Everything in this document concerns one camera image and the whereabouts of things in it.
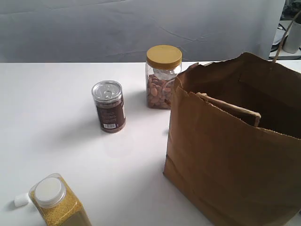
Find yellow grain bottle white cap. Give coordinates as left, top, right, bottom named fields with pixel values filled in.
left=29, top=173, right=91, bottom=226

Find small white block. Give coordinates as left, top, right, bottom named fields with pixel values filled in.
left=14, top=193, right=29, bottom=208

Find white cylinder container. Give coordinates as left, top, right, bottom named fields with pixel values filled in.
left=282, top=22, right=301, bottom=54

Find grey backdrop cloth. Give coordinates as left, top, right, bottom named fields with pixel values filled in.
left=0, top=0, right=285, bottom=63

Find almond jar with yellow lid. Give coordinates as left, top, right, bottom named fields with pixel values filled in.
left=145, top=45, right=182, bottom=109

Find brown paper bag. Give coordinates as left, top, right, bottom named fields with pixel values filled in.
left=164, top=53, right=301, bottom=226

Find brown can with clear lid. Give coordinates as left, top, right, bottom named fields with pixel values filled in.
left=91, top=80, right=126, bottom=133

